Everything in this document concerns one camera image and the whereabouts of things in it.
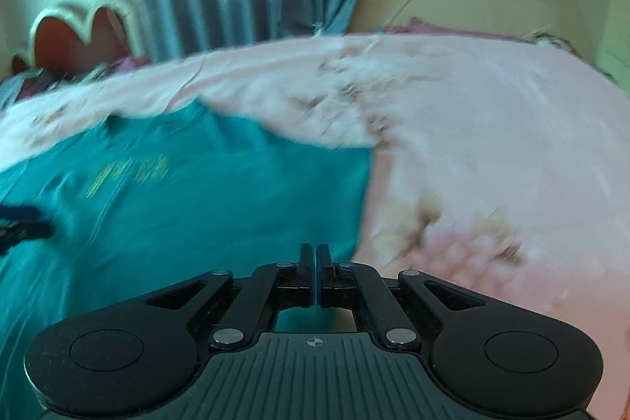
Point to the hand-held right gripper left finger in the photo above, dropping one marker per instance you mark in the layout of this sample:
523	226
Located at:
307	275

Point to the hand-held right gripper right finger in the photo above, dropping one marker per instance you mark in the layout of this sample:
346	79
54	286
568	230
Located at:
322	275

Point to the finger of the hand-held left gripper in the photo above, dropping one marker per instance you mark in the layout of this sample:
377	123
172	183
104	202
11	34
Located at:
17	212
24	234

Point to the teal shirt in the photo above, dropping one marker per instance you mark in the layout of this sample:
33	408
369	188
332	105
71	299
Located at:
197	223

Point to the pile of purple clothes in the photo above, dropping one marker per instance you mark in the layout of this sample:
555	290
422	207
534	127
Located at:
29	85

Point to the cream and red scalloped headboard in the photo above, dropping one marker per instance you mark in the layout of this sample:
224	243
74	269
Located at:
64	41

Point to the pink floral blanket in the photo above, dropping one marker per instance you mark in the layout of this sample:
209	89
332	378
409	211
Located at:
492	129

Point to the purple cloth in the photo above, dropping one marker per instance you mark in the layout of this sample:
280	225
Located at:
418	28

